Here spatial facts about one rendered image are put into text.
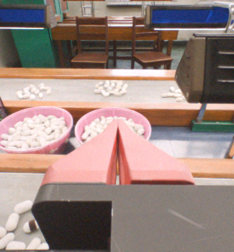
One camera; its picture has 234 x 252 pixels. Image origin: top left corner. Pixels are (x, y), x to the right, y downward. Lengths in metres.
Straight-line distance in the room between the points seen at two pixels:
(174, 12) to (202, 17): 0.10
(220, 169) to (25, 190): 0.52
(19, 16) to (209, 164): 0.82
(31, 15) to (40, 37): 2.29
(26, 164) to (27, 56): 2.80
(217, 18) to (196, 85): 0.62
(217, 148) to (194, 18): 0.48
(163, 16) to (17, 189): 0.73
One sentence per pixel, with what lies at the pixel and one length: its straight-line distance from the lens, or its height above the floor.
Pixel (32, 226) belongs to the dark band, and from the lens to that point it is 0.47.
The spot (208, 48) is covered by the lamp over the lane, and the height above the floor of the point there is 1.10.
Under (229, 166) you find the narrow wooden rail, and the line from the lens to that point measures 0.60.
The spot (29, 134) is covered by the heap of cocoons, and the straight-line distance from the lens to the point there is 0.74.
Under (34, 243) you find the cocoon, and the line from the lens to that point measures 0.45.
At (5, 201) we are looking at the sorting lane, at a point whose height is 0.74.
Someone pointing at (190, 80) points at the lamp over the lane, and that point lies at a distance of 0.24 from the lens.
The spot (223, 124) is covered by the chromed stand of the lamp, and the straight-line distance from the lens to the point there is 0.87.
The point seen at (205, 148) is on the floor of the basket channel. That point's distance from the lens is 0.77.
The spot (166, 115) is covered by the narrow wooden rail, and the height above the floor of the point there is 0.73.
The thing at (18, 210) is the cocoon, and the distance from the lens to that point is 0.50.
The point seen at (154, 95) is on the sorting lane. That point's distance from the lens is 0.93.
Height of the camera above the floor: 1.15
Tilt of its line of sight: 36 degrees down
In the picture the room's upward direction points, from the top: straight up
